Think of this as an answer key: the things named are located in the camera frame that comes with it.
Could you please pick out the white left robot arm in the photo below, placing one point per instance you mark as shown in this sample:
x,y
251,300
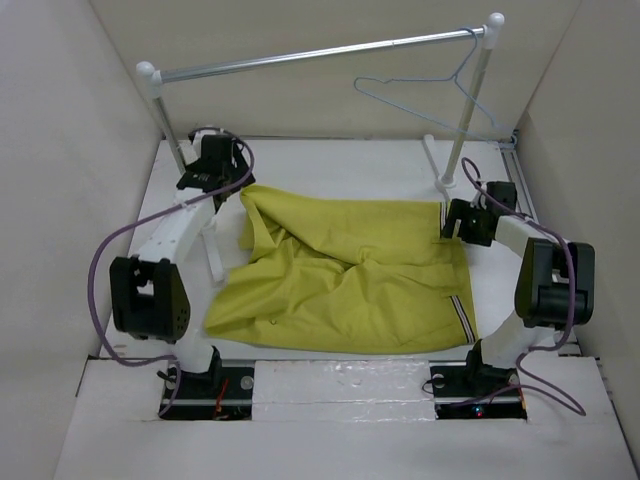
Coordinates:
x,y
149,299

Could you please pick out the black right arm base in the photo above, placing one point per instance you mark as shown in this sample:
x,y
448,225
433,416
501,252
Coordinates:
x,y
460,395

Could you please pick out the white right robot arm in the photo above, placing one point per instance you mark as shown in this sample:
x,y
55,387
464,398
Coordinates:
x,y
554,290

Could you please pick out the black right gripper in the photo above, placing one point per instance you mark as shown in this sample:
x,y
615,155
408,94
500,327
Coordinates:
x,y
461,209

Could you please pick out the yellow-green trousers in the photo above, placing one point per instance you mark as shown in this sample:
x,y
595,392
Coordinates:
x,y
345,276

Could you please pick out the white and silver clothes rack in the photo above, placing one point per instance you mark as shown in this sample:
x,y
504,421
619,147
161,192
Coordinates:
x,y
154,79

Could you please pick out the aluminium rail at right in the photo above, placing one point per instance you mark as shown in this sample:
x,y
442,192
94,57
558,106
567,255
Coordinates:
x,y
508,150

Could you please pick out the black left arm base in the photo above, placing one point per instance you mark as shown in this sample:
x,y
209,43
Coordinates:
x,y
228,397

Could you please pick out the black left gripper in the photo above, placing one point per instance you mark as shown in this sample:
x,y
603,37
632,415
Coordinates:
x,y
238,166

